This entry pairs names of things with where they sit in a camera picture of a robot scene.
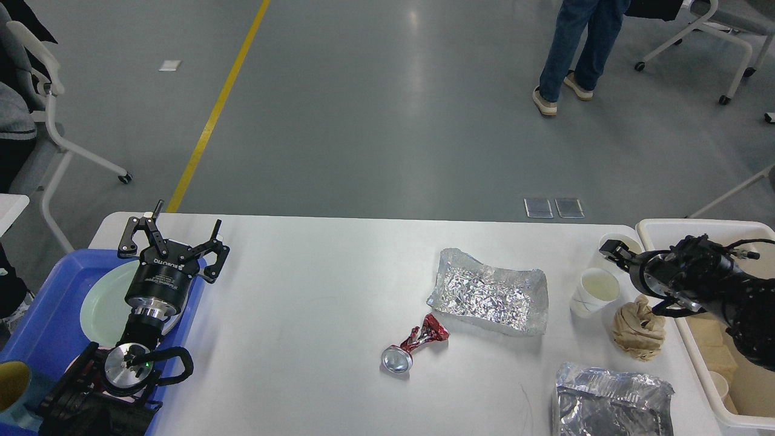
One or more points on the white office chair right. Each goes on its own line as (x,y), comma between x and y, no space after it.
(747,25)

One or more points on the white office chair left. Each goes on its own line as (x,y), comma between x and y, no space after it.
(33,71)

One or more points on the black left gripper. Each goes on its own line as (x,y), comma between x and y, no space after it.
(163,281)

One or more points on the clear floor plate left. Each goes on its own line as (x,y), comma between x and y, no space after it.
(539,208)

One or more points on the silver plastic bag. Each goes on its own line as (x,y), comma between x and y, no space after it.
(595,401)

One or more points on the large white paper cup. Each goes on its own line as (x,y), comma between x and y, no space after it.
(721,385)

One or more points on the white office chair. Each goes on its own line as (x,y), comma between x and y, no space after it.
(33,71)
(747,25)

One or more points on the brown paper bag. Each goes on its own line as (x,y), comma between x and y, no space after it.
(708,345)

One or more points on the dark blue mug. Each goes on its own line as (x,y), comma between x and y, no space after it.
(22,390)

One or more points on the small clear plastic cup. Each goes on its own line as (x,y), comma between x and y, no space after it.
(596,289)

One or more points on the crumpled aluminium foil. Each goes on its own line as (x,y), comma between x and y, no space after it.
(509,302)

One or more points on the crushed red can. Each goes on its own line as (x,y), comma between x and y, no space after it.
(399,359)

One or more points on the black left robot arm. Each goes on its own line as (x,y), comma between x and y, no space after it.
(69,409)

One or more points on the white floor tag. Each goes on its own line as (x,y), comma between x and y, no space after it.
(170,65)

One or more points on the person in blue jeans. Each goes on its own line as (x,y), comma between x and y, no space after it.
(585,33)

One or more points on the clear floor plate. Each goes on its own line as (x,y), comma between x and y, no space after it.
(570,208)
(539,208)

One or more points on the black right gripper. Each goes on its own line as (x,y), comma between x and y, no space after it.
(638,266)

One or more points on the seated person at left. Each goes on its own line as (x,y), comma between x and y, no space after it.
(18,101)

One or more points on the green plate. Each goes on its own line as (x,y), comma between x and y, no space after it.
(104,312)

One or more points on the clear floor plate right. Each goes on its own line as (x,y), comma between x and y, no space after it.
(570,208)

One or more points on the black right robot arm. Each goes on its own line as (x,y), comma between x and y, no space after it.
(700,276)

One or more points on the crumpled beige paper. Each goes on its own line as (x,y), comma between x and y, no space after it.
(637,331)

